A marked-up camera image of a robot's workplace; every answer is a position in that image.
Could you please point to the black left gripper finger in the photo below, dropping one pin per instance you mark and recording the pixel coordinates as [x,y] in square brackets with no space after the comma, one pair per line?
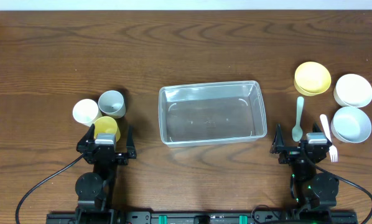
[89,136]
[129,142]

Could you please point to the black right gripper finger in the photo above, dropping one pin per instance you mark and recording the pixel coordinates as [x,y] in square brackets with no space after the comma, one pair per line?
[316,129]
[278,143]

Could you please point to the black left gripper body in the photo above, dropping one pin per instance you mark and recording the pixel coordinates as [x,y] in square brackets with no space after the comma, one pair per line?
[106,154]

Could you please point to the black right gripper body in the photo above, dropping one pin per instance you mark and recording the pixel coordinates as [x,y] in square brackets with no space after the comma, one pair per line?
[298,153]

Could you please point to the mint green plastic spoon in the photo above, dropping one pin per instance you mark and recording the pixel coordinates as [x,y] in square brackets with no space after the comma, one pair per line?
[297,131]

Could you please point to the yellow paper cup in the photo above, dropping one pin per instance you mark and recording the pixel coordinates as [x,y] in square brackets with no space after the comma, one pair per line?
[107,125]

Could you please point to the white plastic fork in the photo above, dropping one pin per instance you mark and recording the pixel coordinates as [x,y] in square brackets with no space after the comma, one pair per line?
[326,128]

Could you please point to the white paper cup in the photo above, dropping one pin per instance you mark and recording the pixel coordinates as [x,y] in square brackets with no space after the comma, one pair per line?
[86,112]

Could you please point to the light grey bowl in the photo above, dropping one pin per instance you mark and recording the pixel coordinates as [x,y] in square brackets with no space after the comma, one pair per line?
[350,124]

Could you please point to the grey paper cup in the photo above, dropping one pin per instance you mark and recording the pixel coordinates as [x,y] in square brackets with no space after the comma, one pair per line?
[112,103]

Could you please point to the yellow bowl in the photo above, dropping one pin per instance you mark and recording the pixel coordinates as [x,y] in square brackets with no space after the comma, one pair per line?
[312,78]

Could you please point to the white bowl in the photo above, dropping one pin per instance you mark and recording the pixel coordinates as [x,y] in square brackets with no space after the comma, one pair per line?
[353,90]

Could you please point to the clear plastic storage container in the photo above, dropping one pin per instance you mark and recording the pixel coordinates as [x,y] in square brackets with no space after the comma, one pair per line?
[211,113]

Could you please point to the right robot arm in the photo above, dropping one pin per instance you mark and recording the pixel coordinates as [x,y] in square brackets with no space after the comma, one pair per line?
[314,192]

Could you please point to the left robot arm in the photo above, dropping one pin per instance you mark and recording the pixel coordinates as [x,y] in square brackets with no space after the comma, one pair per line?
[95,189]

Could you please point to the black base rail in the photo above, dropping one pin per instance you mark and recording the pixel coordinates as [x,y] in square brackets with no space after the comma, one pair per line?
[261,215]

